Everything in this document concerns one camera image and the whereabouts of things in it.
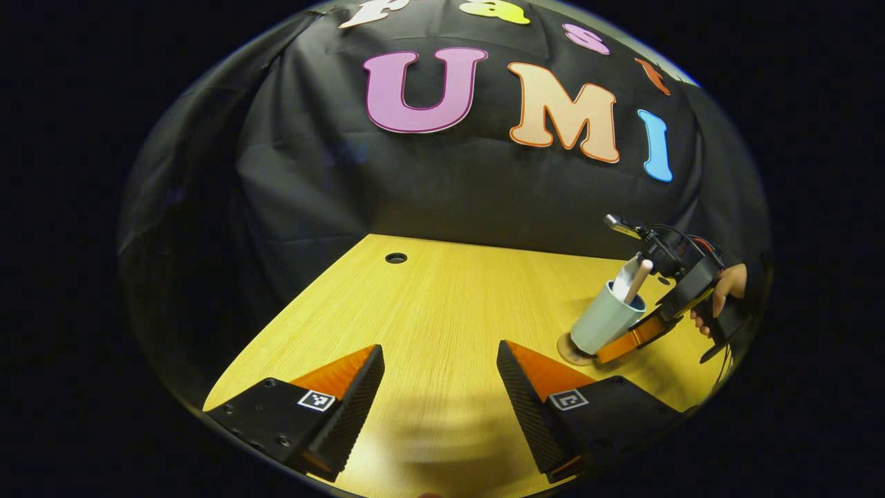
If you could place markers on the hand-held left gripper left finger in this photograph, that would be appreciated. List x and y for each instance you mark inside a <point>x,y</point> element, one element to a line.
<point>349,415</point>

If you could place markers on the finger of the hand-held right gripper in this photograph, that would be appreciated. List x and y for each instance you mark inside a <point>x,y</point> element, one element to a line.
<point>636,339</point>

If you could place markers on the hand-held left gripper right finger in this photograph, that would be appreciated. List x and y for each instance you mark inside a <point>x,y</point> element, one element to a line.
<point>529,408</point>

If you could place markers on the white toothpaste tube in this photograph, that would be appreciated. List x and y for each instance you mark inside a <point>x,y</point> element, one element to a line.
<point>624,277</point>

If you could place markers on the round brown cork coaster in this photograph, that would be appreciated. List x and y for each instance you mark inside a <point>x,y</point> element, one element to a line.
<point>568,353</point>

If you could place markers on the wooden desktop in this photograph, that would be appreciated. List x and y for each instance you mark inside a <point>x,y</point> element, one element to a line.
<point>442,311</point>

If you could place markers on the black backdrop cloth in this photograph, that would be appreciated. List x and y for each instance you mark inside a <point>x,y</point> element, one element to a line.
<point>415,194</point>

